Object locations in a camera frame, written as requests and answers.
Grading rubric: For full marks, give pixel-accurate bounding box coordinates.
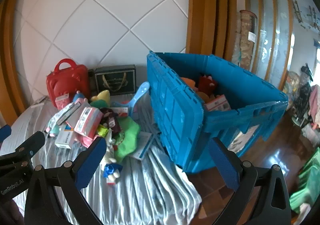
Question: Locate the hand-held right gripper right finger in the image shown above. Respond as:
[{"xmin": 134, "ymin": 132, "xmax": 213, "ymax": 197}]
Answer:
[{"xmin": 199, "ymin": 137, "xmax": 293, "ymax": 225}]

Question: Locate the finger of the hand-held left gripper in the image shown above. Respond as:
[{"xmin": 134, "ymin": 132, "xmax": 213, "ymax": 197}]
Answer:
[
  {"xmin": 0, "ymin": 125, "xmax": 12, "ymax": 143},
  {"xmin": 0, "ymin": 131, "xmax": 46, "ymax": 168}
]

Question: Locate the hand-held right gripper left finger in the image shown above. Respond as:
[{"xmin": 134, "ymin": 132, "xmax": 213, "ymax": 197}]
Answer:
[{"xmin": 24, "ymin": 136, "xmax": 108, "ymax": 225}]

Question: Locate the green yellow parrot plush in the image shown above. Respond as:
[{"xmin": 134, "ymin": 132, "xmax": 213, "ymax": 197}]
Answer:
[{"xmin": 89, "ymin": 89, "xmax": 112, "ymax": 109}]

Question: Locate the blue plastic storage crate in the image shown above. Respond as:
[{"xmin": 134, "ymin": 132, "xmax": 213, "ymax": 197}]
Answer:
[{"xmin": 146, "ymin": 51, "xmax": 289, "ymax": 174}]

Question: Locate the blue white plush doll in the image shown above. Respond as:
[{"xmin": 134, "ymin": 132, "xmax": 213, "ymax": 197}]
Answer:
[{"xmin": 100, "ymin": 150, "xmax": 123, "ymax": 186}]

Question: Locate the pastel small plush toy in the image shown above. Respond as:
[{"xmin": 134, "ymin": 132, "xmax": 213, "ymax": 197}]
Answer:
[{"xmin": 45, "ymin": 125, "xmax": 60, "ymax": 138}]

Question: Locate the white blue medicine box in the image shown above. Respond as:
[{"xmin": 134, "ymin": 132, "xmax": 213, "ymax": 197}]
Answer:
[{"xmin": 54, "ymin": 129, "xmax": 77, "ymax": 149}]

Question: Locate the small white card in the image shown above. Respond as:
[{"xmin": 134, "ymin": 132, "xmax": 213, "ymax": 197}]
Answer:
[{"xmin": 30, "ymin": 96, "xmax": 48, "ymax": 108}]

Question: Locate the pink packet box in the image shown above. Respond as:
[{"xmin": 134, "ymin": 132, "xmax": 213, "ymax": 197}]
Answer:
[{"xmin": 74, "ymin": 107, "xmax": 103, "ymax": 140}]

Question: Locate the grey striped box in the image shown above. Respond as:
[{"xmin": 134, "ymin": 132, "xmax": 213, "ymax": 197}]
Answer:
[{"xmin": 56, "ymin": 102, "xmax": 82, "ymax": 125}]

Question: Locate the green star plush cushion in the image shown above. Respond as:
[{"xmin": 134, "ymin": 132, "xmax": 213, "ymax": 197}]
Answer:
[{"xmin": 114, "ymin": 116, "xmax": 141, "ymax": 163}]

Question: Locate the dark brown plush toy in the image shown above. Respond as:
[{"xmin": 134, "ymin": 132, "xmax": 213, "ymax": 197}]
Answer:
[{"xmin": 100, "ymin": 107, "xmax": 123, "ymax": 133}]

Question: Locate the small pink red box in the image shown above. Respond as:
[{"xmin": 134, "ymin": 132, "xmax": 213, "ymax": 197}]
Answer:
[{"xmin": 55, "ymin": 95, "xmax": 69, "ymax": 110}]

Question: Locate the white flat box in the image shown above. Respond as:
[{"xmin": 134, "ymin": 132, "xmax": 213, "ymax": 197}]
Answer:
[{"xmin": 131, "ymin": 131, "xmax": 154, "ymax": 160}]

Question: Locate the pink white carton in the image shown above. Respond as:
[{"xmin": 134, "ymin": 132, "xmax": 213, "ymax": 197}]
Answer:
[{"xmin": 204, "ymin": 95, "xmax": 232, "ymax": 112}]

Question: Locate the red toy suitcase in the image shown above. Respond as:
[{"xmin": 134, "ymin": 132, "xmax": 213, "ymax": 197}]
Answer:
[{"xmin": 46, "ymin": 58, "xmax": 91, "ymax": 109}]

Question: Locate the green cloth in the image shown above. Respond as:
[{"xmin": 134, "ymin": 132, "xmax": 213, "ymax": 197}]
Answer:
[{"xmin": 289, "ymin": 147, "xmax": 320, "ymax": 215}]

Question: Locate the red plush toy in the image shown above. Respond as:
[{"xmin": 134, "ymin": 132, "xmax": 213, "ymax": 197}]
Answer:
[{"xmin": 197, "ymin": 73, "xmax": 218, "ymax": 94}]

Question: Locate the dark green gift box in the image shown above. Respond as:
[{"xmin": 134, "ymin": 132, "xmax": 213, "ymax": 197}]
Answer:
[{"xmin": 94, "ymin": 64, "xmax": 137, "ymax": 96}]

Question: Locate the light blue plastic toy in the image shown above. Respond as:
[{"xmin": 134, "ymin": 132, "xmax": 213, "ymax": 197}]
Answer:
[{"xmin": 111, "ymin": 81, "xmax": 150, "ymax": 118}]

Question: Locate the orange plush toy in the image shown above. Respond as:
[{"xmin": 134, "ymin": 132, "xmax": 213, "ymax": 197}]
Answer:
[{"xmin": 180, "ymin": 77, "xmax": 199, "ymax": 90}]

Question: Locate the pile of clothes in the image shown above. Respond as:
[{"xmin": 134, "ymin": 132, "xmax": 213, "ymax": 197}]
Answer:
[{"xmin": 287, "ymin": 64, "xmax": 320, "ymax": 128}]

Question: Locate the rolled patterned carpet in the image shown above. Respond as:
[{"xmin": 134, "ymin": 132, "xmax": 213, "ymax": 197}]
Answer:
[{"xmin": 231, "ymin": 10, "xmax": 258, "ymax": 68}]

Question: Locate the wooden glass partition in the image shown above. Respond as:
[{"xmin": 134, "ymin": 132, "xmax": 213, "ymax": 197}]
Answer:
[{"xmin": 241, "ymin": 0, "xmax": 294, "ymax": 90}]

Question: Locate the wooden frame post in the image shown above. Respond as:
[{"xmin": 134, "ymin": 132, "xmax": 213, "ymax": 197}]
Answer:
[
  {"xmin": 0, "ymin": 0, "xmax": 30, "ymax": 120},
  {"xmin": 185, "ymin": 0, "xmax": 238, "ymax": 62}
]

